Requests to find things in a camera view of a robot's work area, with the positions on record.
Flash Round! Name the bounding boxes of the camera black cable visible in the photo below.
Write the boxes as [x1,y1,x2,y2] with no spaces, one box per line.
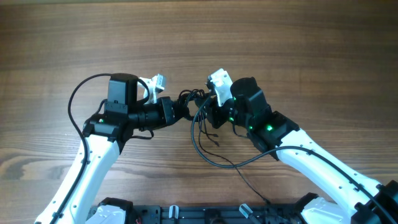
[51,73,113,224]
[190,81,397,224]

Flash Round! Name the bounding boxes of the right camera black cable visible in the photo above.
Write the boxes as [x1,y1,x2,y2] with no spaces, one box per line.
[190,81,397,224]

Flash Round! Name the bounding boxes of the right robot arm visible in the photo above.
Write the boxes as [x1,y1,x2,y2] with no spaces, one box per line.
[200,75,397,223]

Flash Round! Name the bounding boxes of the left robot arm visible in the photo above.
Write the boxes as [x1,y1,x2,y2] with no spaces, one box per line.
[35,73,184,223]

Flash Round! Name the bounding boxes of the left camera black cable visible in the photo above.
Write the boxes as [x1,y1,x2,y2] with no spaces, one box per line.
[51,73,113,224]

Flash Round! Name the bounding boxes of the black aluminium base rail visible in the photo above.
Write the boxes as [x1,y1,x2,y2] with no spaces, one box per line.
[90,203,305,224]

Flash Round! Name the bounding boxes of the black usb cable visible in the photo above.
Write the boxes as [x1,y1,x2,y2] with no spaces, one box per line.
[177,88,271,205]

